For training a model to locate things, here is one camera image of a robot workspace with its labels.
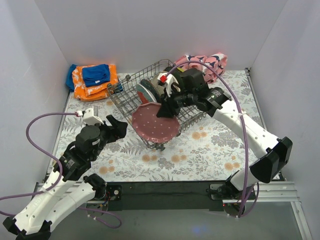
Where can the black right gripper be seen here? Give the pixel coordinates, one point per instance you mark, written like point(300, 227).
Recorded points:
point(170, 101)

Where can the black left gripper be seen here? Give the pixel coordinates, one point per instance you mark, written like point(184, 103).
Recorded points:
point(110, 130)

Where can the cream green plate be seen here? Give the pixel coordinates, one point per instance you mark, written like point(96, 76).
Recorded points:
point(160, 89)

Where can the pink polka dot plate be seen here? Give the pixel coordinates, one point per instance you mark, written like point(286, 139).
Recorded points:
point(152, 128)

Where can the red teal floral plate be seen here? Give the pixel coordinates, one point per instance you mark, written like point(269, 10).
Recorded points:
point(144, 95)

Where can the grey wire dish rack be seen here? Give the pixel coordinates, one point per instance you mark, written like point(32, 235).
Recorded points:
point(127, 96)

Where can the dark blue floral plate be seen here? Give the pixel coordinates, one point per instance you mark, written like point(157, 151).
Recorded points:
point(147, 84)
point(176, 73)

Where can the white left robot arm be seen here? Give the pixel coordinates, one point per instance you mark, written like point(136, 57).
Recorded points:
point(67, 186)

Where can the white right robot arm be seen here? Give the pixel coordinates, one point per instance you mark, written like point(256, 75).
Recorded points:
point(272, 152)

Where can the orange white patterned cloth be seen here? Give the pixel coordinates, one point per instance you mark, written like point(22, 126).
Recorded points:
point(92, 93)

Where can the blue folded towel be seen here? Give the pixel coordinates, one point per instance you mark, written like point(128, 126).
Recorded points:
point(92, 76)

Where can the floral patterned table mat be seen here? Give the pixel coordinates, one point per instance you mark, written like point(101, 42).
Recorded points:
point(206, 150)

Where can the pink navy patterned cloth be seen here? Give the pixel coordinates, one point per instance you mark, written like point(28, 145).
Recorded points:
point(216, 61)

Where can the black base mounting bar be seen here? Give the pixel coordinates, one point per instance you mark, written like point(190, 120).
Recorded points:
point(168, 195)

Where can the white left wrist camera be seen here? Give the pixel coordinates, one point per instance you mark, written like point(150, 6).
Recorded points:
point(90, 116)

